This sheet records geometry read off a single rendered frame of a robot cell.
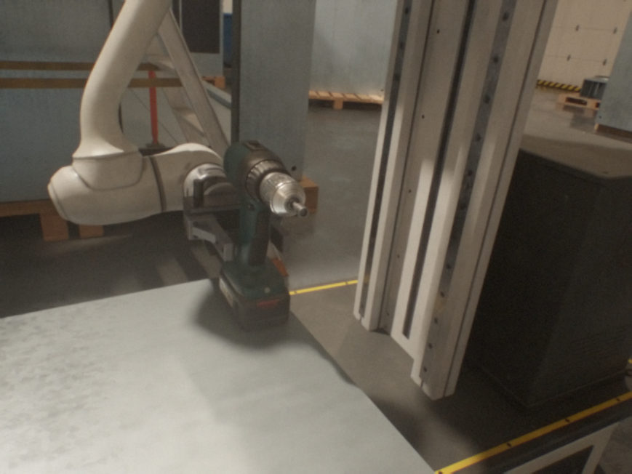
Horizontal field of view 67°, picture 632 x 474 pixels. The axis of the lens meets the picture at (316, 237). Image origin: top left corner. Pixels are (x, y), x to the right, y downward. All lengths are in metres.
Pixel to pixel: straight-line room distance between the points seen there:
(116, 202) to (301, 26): 1.94
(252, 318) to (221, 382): 0.10
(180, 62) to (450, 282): 1.18
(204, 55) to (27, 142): 4.91
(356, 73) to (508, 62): 5.83
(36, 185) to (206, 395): 2.05
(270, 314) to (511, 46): 0.54
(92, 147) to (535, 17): 0.71
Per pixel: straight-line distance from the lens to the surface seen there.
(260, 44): 2.56
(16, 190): 2.53
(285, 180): 0.53
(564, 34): 13.20
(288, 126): 2.68
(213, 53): 7.21
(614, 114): 7.22
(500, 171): 0.89
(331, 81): 6.59
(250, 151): 0.60
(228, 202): 0.72
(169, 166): 0.86
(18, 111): 2.44
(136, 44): 0.86
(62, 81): 1.70
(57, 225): 2.48
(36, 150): 2.47
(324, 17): 6.53
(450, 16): 1.03
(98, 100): 0.85
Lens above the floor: 1.04
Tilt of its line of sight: 25 degrees down
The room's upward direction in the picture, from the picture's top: 5 degrees clockwise
